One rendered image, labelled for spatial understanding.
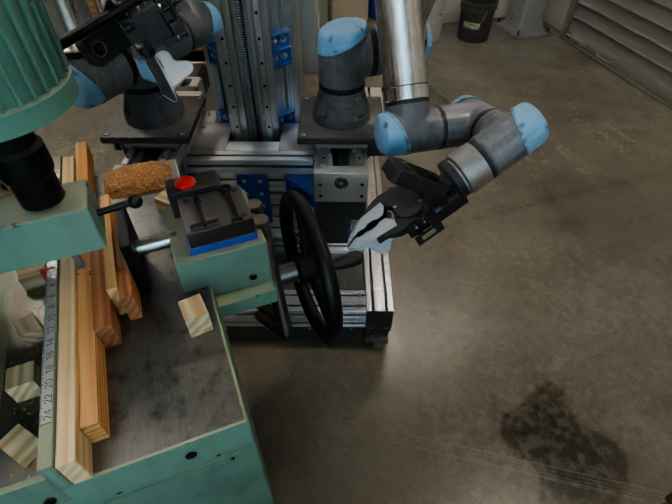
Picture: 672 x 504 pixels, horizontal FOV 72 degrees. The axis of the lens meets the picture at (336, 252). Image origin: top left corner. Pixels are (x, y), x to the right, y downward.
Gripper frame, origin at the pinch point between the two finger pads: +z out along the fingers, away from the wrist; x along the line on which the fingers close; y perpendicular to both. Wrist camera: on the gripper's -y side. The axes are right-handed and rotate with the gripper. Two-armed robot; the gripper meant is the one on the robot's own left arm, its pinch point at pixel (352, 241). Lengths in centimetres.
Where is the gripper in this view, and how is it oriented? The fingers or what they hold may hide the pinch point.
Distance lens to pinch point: 77.0
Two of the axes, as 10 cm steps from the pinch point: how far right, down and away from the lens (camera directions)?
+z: -8.1, 5.8, 1.3
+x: -3.7, -6.6, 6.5
